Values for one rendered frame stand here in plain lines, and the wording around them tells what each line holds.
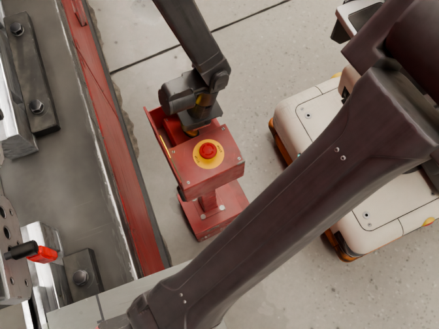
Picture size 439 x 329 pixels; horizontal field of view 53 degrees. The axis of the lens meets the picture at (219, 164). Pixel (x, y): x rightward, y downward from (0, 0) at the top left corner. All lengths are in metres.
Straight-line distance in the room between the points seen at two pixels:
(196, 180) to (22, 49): 0.47
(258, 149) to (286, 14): 0.68
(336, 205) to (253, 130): 1.59
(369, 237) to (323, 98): 0.52
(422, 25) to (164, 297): 0.32
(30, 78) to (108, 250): 0.41
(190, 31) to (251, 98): 1.20
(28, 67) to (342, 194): 0.86
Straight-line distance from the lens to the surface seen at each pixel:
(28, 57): 1.07
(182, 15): 0.73
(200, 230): 1.64
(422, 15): 0.27
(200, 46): 0.80
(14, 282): 0.64
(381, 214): 1.57
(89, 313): 0.77
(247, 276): 0.36
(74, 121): 0.99
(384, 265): 1.84
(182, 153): 1.02
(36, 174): 0.98
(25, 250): 0.62
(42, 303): 0.79
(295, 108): 1.63
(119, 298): 0.75
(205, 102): 0.94
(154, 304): 0.46
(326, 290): 1.77
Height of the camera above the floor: 1.73
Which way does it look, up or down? 72 degrees down
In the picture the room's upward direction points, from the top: 4 degrees counter-clockwise
